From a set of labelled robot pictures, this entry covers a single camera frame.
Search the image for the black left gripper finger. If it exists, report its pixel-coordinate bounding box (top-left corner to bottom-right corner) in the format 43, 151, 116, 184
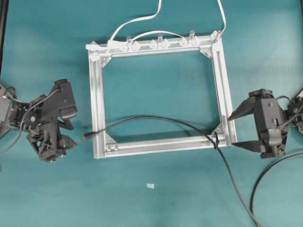
59, 135, 77, 149
57, 118, 74, 130

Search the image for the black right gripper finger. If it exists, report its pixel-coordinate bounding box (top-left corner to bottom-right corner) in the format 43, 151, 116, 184
232, 140, 260, 153
228, 97, 257, 121

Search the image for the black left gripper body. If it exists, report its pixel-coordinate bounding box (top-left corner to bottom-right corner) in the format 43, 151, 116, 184
27, 79, 77, 162

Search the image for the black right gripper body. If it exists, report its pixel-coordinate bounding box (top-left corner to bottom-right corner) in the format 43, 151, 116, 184
249, 89, 288, 158

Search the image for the black usb cable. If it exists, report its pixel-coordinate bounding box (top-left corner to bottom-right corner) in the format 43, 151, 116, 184
81, 115, 303, 227

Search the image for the white ribbon cable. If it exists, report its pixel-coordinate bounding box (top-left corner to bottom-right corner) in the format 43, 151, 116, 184
86, 0, 227, 51

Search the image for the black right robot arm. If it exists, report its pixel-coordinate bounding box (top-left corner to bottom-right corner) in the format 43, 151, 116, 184
228, 89, 303, 158

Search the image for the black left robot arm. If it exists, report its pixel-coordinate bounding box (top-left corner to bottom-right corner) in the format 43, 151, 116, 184
0, 79, 77, 163

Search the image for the small clear tape piece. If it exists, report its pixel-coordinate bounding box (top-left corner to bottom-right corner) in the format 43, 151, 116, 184
146, 183, 155, 189

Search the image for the black string loop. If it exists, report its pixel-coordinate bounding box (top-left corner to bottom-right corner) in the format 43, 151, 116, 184
212, 132, 220, 150

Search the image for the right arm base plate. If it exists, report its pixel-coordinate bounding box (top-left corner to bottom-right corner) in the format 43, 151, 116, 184
296, 89, 303, 98

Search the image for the aluminium extrusion frame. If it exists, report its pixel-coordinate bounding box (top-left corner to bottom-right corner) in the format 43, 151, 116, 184
86, 34, 237, 159

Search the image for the corner aluminium post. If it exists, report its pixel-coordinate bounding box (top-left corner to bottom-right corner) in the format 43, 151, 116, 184
210, 30, 223, 43

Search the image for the short aluminium post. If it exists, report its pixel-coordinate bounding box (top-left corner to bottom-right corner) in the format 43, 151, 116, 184
188, 30, 196, 45

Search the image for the tall aluminium post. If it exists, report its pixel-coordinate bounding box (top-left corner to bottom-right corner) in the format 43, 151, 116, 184
125, 36, 133, 52

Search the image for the middle aluminium post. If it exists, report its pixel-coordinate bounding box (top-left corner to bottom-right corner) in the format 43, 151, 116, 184
157, 34, 163, 48

